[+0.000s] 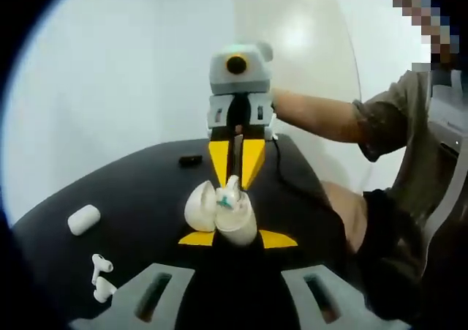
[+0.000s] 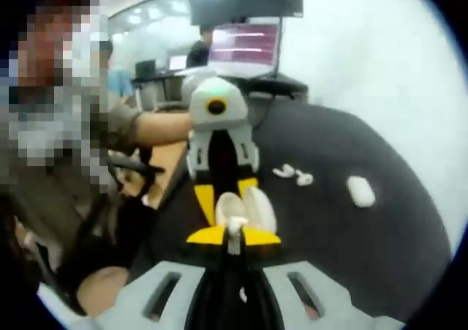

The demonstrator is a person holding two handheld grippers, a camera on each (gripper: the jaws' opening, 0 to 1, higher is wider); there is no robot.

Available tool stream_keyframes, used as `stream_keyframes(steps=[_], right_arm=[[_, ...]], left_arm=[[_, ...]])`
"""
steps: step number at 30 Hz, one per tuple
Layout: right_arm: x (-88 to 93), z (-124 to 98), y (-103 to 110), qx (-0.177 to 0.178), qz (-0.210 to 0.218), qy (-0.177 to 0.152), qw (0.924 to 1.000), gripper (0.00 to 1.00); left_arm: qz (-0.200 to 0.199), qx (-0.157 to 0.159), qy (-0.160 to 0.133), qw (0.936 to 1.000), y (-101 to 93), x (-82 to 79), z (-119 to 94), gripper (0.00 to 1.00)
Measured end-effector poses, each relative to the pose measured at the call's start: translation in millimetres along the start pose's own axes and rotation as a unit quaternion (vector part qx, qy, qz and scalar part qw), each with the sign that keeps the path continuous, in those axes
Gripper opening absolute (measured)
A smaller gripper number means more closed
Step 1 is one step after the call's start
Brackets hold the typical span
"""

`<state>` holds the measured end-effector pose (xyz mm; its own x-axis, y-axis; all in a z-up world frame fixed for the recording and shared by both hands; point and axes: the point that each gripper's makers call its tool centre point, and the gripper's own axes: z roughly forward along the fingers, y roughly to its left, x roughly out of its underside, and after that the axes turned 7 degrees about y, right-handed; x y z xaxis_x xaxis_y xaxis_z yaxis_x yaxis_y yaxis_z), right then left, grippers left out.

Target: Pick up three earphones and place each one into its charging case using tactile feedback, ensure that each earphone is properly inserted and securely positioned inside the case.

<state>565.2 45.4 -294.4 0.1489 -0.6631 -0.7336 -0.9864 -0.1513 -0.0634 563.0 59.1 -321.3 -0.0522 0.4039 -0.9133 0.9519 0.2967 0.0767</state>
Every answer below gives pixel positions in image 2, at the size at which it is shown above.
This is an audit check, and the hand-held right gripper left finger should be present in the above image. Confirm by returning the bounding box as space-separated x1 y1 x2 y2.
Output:
69 225 237 330

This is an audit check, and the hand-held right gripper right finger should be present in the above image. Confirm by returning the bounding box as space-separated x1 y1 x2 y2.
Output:
235 227 403 330

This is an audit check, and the white oval charging case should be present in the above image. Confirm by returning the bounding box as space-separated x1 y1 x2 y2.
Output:
214 186 276 233

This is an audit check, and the white stem earphone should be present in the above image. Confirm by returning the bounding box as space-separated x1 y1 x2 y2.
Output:
227 215 246 255

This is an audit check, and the white rounded rectangular charging case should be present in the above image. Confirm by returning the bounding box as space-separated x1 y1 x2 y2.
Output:
346 175 377 209

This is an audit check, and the person's bare leg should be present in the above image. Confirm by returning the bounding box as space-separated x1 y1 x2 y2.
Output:
78 266 129 316

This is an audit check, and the black laptop stand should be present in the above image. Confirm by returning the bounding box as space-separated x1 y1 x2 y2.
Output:
219 72 309 97

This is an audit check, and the laptop with purple screen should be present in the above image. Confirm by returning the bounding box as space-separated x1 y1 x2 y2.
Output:
208 18 283 79

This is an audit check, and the lit desk monitor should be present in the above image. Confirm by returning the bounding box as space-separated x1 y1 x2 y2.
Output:
168 54 189 70

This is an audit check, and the person's olive shirt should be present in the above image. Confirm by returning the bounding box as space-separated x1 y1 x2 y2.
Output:
0 97 147 283

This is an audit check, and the black harness strap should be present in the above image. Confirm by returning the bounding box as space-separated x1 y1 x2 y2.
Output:
109 151 165 199

